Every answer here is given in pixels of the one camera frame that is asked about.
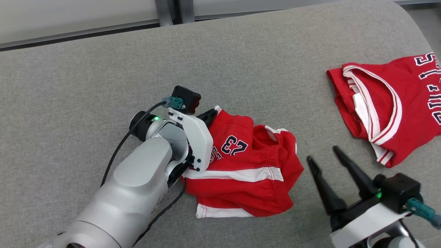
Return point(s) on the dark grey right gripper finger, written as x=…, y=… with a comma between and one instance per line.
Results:
x=360, y=182
x=327, y=194

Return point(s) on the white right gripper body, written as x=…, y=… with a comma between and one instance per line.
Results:
x=365, y=220

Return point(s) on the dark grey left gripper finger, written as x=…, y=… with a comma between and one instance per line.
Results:
x=208, y=119

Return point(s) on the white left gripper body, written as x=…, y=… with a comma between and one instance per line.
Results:
x=200, y=144

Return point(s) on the red white basketball shorts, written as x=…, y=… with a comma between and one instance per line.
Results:
x=248, y=186

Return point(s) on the red white basketball jersey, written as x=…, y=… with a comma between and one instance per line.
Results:
x=410, y=113

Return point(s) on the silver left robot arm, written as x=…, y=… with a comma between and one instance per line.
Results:
x=131, y=193

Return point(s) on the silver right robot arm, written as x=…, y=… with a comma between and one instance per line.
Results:
x=396, y=243

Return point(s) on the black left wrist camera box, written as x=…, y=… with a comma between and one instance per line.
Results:
x=186, y=98

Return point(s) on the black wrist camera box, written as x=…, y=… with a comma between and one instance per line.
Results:
x=186, y=98
x=401, y=191

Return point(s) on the teal left camera connector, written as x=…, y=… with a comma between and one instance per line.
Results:
x=174, y=102

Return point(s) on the teal camera connector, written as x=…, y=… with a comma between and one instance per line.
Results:
x=418, y=208
x=174, y=102

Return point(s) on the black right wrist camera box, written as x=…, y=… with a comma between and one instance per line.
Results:
x=401, y=191

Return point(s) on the teal right camera connector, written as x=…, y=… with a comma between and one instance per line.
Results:
x=418, y=208

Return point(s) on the grey partition post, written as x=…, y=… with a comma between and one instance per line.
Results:
x=163, y=12
x=186, y=10

